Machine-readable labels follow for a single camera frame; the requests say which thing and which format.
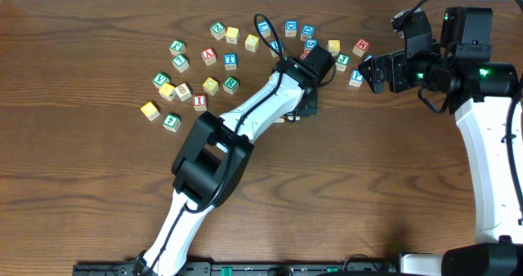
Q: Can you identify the green j block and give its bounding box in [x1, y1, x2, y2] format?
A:
[169, 40, 186, 56]
[335, 53, 351, 72]

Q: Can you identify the plain picture block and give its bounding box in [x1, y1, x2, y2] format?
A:
[175, 83, 192, 101]

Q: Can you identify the blue P block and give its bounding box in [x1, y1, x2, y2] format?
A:
[349, 69, 364, 87]

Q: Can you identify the green V block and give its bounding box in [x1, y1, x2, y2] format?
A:
[152, 73, 170, 89]

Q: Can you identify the blue l block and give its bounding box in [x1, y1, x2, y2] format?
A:
[269, 41, 284, 57]
[257, 20, 271, 38]

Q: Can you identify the red I block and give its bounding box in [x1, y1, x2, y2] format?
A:
[193, 95, 208, 111]

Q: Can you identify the left black cable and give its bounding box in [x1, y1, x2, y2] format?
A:
[142, 12, 287, 276]

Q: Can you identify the green Z block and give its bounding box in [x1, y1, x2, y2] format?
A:
[210, 21, 226, 41]

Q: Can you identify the green J block right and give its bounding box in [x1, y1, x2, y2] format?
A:
[335, 53, 351, 72]

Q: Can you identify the yellow K block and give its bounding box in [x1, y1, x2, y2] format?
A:
[328, 39, 341, 56]

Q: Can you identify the green R block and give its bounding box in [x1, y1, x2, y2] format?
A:
[222, 76, 239, 95]

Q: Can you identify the yellow block beside V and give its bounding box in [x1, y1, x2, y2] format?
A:
[159, 82, 177, 101]

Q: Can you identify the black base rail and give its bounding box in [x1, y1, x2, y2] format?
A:
[72, 260, 399, 276]

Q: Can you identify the green J block left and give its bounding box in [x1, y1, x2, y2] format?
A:
[169, 40, 186, 56]

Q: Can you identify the yellow block top row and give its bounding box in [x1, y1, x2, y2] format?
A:
[226, 26, 239, 44]

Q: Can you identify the blue 5 block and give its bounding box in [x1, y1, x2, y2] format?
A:
[304, 38, 318, 51]

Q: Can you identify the black cable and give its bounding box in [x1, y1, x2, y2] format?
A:
[402, 0, 523, 224]
[142, 12, 287, 276]

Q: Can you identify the blue D block tilted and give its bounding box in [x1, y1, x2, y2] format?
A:
[300, 24, 315, 41]

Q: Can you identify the red A block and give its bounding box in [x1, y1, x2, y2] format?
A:
[201, 47, 217, 65]

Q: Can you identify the yellow Q block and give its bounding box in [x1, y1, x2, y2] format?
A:
[245, 34, 260, 52]

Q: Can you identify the yellow block centre left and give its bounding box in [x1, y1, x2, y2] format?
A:
[203, 77, 220, 96]

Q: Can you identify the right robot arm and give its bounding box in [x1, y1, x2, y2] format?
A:
[358, 7, 522, 275]

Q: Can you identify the green 4 block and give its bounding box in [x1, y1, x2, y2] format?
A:
[163, 114, 181, 132]

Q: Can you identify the red M block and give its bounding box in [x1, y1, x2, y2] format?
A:
[352, 38, 370, 57]

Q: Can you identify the red u block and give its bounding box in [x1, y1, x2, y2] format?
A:
[275, 116, 300, 123]
[300, 50, 311, 60]

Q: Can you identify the red U block tilted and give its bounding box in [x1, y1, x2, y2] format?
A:
[300, 50, 311, 60]

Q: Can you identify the blue T block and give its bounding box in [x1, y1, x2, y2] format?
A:
[224, 53, 237, 70]

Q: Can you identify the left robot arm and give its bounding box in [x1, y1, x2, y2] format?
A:
[133, 46, 335, 275]

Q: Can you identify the yellow block far left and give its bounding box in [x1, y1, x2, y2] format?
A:
[141, 101, 160, 121]

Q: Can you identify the right black cable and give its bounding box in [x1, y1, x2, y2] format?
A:
[402, 0, 523, 224]

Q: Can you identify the blue L block top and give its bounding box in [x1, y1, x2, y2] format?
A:
[257, 20, 271, 38]

